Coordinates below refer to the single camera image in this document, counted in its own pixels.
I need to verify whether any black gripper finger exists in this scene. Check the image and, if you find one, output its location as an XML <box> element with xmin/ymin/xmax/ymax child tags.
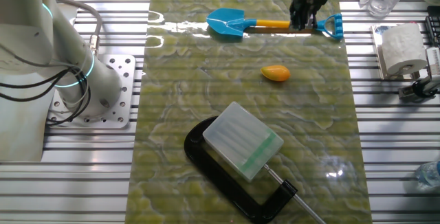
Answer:
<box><xmin>307</xmin><ymin>10</ymin><xmax>320</xmax><ymax>32</ymax></box>
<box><xmin>290</xmin><ymin>7</ymin><xmax>307</xmax><ymax>29</ymax></box>

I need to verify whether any blue and yellow toy shovel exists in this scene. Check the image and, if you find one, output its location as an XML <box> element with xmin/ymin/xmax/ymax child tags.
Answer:
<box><xmin>206</xmin><ymin>8</ymin><xmax>344</xmax><ymax>41</ymax></box>

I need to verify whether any orange toy mango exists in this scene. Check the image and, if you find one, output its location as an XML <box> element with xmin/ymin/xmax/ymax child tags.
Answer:
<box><xmin>260</xmin><ymin>65</ymin><xmax>292</xmax><ymax>82</ymax></box>

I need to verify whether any metal roll holder tray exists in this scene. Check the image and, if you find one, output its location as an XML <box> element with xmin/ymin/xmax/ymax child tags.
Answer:
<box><xmin>370</xmin><ymin>23</ymin><xmax>422</xmax><ymax>80</ymax></box>

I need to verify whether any white toilet paper roll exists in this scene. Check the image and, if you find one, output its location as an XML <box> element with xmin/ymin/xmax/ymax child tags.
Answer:
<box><xmin>381</xmin><ymin>23</ymin><xmax>429</xmax><ymax>76</ymax></box>

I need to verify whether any green marble pattern mat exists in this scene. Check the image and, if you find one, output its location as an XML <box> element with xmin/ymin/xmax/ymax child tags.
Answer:
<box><xmin>124</xmin><ymin>0</ymin><xmax>374</xmax><ymax>224</ymax></box>

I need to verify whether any black keyboard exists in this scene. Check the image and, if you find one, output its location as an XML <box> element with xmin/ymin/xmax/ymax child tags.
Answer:
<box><xmin>425</xmin><ymin>5</ymin><xmax>440</xmax><ymax>48</ymax></box>

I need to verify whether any black C-clamp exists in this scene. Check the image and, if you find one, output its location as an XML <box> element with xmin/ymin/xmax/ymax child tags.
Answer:
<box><xmin>183</xmin><ymin>115</ymin><xmax>327</xmax><ymax>224</ymax></box>

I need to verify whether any clear water bottle blue cap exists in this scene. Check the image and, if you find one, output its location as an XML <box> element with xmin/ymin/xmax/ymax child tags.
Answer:
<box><xmin>414</xmin><ymin>160</ymin><xmax>440</xmax><ymax>190</ymax></box>

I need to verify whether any black camera clamp mount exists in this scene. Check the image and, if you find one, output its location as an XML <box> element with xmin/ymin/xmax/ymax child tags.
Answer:
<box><xmin>398</xmin><ymin>76</ymin><xmax>440</xmax><ymax>102</ymax></box>

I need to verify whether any silver grilled camera device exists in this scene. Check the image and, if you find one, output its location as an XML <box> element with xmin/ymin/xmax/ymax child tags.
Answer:
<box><xmin>425</xmin><ymin>47</ymin><xmax>440</xmax><ymax>77</ymax></box>

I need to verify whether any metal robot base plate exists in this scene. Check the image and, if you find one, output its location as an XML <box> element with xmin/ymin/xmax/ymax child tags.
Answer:
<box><xmin>46</xmin><ymin>54</ymin><xmax>137</xmax><ymax>129</ymax></box>

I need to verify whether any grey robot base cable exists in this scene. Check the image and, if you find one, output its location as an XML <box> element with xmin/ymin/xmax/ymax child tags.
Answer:
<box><xmin>53</xmin><ymin>0</ymin><xmax>103</xmax><ymax>56</ymax></box>

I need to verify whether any black base cable bundle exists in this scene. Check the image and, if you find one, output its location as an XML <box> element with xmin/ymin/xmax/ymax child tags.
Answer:
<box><xmin>0</xmin><ymin>43</ymin><xmax>92</xmax><ymax>127</ymax></box>

